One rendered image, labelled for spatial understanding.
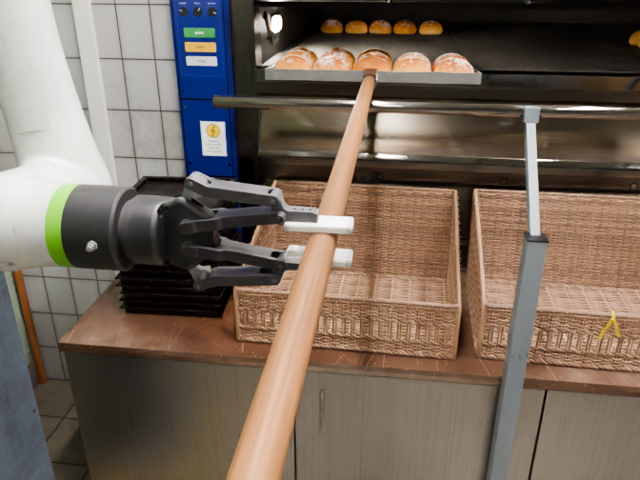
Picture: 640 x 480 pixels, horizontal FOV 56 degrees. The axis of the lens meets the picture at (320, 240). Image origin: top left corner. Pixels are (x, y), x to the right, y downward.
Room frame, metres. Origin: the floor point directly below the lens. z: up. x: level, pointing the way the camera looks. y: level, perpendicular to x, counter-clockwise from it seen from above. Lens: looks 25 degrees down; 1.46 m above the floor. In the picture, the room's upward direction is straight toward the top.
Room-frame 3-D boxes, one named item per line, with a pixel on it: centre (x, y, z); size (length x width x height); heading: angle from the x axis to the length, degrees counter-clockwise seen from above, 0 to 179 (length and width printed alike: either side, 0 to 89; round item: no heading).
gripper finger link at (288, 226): (0.58, 0.00, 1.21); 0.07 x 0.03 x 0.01; 83
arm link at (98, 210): (0.61, 0.23, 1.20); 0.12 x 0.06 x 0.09; 173
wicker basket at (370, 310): (1.48, -0.09, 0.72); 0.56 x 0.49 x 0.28; 81
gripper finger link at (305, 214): (0.58, 0.03, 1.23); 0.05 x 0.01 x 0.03; 83
